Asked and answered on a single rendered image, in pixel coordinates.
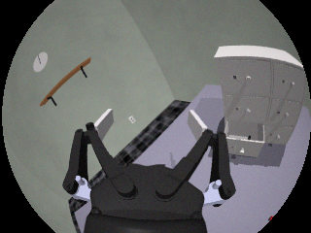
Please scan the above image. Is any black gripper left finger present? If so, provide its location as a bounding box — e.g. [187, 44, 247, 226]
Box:
[62, 109, 135, 203]

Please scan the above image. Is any small white chest of drawers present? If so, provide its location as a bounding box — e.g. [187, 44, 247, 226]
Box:
[214, 46, 306, 142]

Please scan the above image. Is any grey drawer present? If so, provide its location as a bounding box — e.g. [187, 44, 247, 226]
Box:
[219, 58, 271, 95]
[225, 94, 269, 122]
[267, 97, 301, 125]
[264, 124, 294, 144]
[272, 61, 305, 101]
[225, 120, 264, 157]

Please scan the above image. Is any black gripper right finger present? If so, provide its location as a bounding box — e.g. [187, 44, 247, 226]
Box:
[155, 110, 236, 207]

